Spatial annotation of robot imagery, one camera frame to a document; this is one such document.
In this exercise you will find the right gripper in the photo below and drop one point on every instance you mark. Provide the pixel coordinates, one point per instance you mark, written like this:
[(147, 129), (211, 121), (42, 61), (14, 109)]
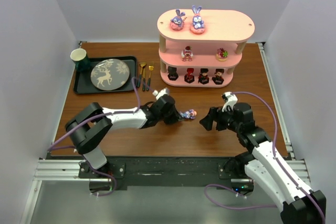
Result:
[(214, 118)]

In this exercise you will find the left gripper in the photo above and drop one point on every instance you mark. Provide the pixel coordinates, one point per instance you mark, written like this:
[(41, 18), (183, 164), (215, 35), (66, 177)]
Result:
[(172, 114)]

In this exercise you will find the purple bear toy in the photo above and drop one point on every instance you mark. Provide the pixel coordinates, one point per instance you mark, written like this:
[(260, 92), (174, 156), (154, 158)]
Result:
[(189, 114)]

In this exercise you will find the brown-haired red figurine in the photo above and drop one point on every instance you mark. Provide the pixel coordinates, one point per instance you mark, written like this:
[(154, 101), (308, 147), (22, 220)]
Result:
[(218, 76)]

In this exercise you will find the red head figurine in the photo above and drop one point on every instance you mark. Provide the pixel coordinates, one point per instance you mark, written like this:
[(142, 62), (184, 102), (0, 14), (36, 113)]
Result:
[(189, 76)]

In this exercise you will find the black helmet figurine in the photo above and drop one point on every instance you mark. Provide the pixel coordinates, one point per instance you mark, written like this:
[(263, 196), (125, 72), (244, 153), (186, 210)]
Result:
[(172, 73)]

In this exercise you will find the black-haired ninja figurine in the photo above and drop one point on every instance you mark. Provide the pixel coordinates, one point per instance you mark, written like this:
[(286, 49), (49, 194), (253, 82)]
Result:
[(203, 76)]

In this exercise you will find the strawberry cake toy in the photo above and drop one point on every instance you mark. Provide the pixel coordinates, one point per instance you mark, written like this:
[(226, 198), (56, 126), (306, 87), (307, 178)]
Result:
[(187, 54)]

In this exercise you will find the pink donut toy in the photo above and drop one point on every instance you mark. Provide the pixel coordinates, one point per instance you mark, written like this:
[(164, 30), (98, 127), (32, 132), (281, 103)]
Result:
[(221, 54)]

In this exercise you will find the purple octopus orange hat toy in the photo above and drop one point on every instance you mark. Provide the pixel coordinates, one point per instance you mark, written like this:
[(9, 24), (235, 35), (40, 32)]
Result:
[(197, 25)]

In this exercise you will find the pink bunny toy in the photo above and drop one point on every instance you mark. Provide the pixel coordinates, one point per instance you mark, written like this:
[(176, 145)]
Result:
[(177, 22)]

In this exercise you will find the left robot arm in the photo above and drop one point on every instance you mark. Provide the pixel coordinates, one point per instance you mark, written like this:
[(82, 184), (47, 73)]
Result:
[(88, 128)]

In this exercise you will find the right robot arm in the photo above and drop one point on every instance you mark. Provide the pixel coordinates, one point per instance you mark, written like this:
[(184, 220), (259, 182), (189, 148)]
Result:
[(295, 200)]

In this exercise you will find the pink three-tier shelf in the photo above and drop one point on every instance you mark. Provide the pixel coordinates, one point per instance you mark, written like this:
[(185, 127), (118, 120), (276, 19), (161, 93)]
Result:
[(228, 29)]

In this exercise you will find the black rectangular tray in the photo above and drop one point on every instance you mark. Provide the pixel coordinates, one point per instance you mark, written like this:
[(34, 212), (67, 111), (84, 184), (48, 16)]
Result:
[(82, 82)]

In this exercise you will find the grey deer plate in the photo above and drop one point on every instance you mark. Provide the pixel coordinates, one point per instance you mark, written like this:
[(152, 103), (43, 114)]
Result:
[(110, 74)]

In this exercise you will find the dark green cup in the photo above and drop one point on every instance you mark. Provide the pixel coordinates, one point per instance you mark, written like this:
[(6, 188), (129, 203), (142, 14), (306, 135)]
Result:
[(81, 60)]

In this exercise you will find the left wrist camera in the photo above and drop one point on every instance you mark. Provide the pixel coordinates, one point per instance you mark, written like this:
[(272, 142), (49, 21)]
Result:
[(157, 94)]

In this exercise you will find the gold fork green handle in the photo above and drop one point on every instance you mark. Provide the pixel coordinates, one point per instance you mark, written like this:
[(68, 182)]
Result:
[(151, 68)]

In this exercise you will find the gold knife green handle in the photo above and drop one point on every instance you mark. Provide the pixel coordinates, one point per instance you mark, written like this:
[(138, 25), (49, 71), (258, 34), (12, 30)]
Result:
[(143, 80)]

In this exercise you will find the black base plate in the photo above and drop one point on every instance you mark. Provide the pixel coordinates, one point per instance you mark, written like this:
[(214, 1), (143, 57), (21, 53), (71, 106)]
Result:
[(178, 172)]

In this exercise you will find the gold spoon green handle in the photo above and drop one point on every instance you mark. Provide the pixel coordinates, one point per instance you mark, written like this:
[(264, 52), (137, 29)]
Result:
[(139, 79)]

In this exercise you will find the aluminium frame rail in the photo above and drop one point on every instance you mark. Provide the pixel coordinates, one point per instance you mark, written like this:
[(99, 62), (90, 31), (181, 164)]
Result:
[(52, 182)]

